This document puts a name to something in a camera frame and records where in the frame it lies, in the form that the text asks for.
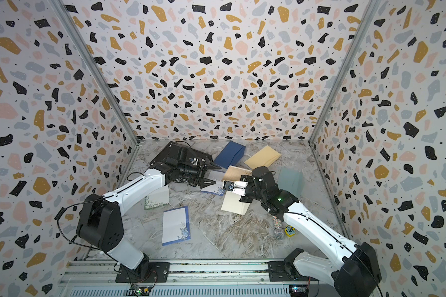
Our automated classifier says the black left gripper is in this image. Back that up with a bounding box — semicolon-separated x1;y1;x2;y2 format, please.
177;158;221;189

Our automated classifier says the yellow kraft envelope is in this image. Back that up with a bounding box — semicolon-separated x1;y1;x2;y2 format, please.
244;146;281;170

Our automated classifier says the cream envelope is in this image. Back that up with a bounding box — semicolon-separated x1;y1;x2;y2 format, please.
221;191;250;215

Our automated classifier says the white letter paper green border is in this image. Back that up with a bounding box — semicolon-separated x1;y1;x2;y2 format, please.
144;186;170;210

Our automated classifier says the white letter paper blue border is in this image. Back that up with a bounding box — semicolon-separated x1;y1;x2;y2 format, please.
162;206;191;246

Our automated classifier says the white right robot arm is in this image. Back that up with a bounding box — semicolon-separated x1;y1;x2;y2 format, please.
225;167;382;297

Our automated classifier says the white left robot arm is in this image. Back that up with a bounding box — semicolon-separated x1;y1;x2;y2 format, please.
76;142;220;278

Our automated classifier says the black hard case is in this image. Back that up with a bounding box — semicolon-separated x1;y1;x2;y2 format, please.
149;141;213;189

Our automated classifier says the glitter filled clear tube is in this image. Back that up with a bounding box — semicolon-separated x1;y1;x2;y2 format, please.
273;217;286;240

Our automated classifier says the yellow round tape measure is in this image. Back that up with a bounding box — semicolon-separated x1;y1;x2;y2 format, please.
284;225;297;237

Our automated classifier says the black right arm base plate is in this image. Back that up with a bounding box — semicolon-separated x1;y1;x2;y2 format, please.
268;261;310;282

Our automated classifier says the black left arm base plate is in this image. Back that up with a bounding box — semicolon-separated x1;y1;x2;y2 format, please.
115;261;170;283

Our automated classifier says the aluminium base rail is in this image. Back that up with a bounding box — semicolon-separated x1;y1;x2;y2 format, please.
58;259;338;297

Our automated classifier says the aluminium right corner post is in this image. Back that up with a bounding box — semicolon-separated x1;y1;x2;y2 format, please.
308;0;382;145

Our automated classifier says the aluminium corner post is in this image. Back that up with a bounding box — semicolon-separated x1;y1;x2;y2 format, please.
48;0;140;146
308;0;382;145

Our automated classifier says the aluminium left corner post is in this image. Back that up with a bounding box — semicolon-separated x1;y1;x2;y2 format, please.
48;0;140;146

